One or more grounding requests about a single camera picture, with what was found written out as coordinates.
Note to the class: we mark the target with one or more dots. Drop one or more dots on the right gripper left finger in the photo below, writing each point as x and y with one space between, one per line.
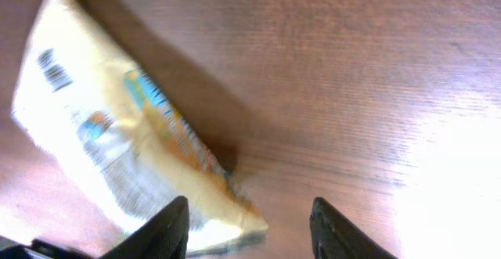
164 236

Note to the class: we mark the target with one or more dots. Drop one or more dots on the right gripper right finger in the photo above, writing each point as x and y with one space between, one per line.
336 237

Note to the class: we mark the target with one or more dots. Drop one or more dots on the yellow snack bag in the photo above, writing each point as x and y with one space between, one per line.
83 99

